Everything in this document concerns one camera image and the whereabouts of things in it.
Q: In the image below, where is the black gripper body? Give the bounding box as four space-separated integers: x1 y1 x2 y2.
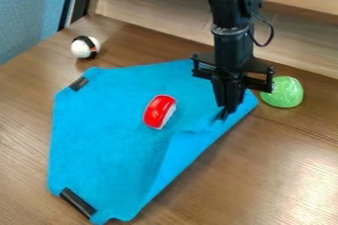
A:
189 26 278 94

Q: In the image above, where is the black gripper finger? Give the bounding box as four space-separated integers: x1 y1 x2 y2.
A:
211 76 230 122
226 78 249 114

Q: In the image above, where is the blue cloth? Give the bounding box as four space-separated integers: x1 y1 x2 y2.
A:
45 58 261 225

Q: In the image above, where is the green toy cabbage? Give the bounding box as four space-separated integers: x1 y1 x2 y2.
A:
258 75 305 110

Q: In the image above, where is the red and white toy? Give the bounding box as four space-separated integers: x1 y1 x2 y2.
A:
140 94 179 131

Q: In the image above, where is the white and black ball toy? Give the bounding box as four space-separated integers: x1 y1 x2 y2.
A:
69 35 102 60

